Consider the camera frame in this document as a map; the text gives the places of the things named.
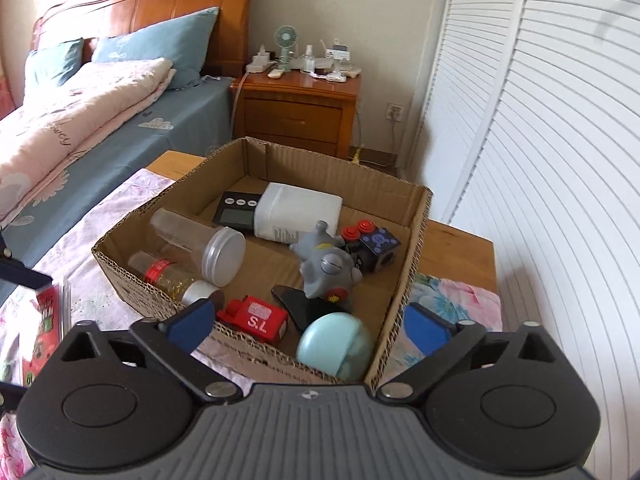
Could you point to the wooden nightstand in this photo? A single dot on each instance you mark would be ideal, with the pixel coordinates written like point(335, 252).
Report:
point(295, 110)

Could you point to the small clear spray bottle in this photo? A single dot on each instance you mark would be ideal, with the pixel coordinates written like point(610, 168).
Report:
point(308, 60)

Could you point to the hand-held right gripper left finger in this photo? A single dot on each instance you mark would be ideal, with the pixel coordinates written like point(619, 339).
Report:
point(190, 325)

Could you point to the brown cardboard box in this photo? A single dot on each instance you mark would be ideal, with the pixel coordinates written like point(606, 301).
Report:
point(265, 270)

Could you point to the red card packet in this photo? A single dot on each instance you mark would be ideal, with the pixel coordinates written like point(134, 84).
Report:
point(47, 330)

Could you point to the large blue pillow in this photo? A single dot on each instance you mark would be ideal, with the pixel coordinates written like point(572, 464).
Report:
point(165, 45)

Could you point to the white louvered closet doors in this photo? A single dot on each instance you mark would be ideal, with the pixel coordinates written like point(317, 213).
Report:
point(550, 160)

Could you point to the wooden bed headboard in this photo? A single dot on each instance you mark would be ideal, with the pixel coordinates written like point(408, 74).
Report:
point(165, 5)

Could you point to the black digital timer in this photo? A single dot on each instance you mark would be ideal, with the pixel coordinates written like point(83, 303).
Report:
point(235, 212)

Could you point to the clear phone stand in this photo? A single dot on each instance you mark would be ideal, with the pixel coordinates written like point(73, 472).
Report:
point(340, 52)

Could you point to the white power strip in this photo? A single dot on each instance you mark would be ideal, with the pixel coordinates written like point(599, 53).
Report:
point(260, 65)

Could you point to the white remote control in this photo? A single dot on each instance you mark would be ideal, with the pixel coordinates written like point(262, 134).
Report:
point(276, 73)

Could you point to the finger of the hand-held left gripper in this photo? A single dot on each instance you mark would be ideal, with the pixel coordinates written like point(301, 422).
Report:
point(10, 394)
point(25, 275)

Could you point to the red label spice bottle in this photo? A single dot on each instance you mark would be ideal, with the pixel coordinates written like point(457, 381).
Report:
point(160, 272)

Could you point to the pink quilt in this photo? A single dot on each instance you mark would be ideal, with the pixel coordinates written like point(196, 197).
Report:
point(75, 115)

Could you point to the white wall socket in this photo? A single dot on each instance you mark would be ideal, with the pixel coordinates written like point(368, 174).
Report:
point(395, 111)

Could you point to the teal egg-shaped case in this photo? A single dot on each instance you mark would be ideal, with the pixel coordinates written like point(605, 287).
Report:
point(335, 347)

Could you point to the small blue pillow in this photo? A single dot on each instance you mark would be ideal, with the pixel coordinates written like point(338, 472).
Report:
point(52, 65)

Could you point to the blue bed sheet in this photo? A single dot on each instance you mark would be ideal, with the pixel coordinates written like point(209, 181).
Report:
point(165, 140)

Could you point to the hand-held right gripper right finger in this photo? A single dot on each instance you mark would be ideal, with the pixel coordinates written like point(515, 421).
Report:
point(425, 327)

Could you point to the black toy car red wheels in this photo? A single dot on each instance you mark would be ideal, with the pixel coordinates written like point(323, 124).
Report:
point(377, 247)

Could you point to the clear plastic jar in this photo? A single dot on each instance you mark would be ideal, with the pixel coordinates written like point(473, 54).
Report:
point(220, 255)

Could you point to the white plastic container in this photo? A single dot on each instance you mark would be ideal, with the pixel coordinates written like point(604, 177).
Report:
point(300, 212)

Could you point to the grey shark toy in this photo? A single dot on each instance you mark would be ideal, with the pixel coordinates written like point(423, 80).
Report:
point(330, 265)

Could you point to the red toy truck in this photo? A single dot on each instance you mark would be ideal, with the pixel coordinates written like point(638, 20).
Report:
point(257, 320)

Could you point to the small green desk fan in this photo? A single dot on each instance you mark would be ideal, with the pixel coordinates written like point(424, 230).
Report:
point(285, 40)

